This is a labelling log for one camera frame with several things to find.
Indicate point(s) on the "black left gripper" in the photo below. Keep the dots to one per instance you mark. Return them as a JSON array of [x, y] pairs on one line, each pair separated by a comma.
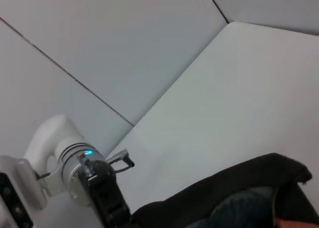
[[107, 195]]

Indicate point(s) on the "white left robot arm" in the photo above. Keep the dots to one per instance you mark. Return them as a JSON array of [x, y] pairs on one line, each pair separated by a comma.
[[67, 148]]

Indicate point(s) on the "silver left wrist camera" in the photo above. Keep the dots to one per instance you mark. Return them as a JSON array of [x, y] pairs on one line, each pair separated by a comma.
[[20, 188]]

